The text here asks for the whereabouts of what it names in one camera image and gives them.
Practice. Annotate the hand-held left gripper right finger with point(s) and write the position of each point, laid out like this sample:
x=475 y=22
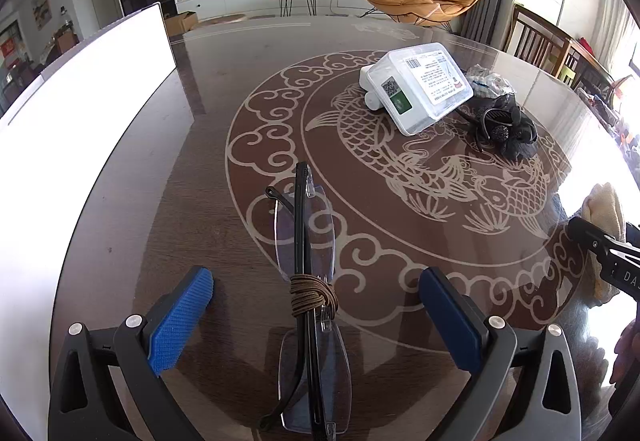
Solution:
x=447 y=316

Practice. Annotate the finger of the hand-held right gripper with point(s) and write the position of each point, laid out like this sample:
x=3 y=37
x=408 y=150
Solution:
x=595 y=236

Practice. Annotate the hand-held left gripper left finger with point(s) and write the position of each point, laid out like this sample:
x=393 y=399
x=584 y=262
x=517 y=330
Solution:
x=180 y=321

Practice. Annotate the cream knit glove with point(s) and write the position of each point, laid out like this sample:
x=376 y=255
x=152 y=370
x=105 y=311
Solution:
x=607 y=206

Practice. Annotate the black flower hair accessory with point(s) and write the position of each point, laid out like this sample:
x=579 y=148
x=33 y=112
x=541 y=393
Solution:
x=515 y=131

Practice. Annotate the rimless black-armed glasses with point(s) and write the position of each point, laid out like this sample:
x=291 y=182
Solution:
x=300 y=231

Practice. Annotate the clear plastic labelled box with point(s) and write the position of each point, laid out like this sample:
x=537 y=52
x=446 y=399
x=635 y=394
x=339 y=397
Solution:
x=425 y=86

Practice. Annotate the person's right hand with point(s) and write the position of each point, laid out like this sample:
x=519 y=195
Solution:
x=627 y=356

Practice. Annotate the brown wooden slat chair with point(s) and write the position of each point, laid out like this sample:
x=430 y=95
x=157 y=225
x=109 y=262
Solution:
x=532 y=38
x=587 y=68

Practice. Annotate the clear plastic bag of swabs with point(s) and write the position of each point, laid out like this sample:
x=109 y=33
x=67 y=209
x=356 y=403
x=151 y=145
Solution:
x=492 y=83

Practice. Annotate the orange lounge chair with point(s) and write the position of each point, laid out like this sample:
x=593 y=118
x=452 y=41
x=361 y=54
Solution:
x=415 y=1

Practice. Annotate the cardboard box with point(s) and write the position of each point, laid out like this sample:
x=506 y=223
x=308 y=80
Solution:
x=180 y=23

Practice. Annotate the red door sticker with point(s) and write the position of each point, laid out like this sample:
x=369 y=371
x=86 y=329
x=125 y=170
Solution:
x=7 y=48

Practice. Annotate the framed wall painting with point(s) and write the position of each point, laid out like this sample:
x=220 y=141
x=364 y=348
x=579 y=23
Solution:
x=40 y=7

